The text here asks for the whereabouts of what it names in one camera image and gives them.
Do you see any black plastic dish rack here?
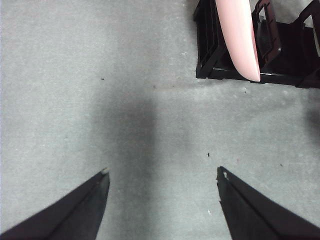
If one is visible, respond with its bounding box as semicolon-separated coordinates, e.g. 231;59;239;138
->
192;0;320;89

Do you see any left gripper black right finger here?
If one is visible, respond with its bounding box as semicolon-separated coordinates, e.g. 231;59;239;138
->
216;166;320;240

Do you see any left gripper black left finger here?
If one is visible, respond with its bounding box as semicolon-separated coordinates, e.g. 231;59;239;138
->
0;167;111;240

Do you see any pink plate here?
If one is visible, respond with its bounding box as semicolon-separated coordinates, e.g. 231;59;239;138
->
215;0;261;82

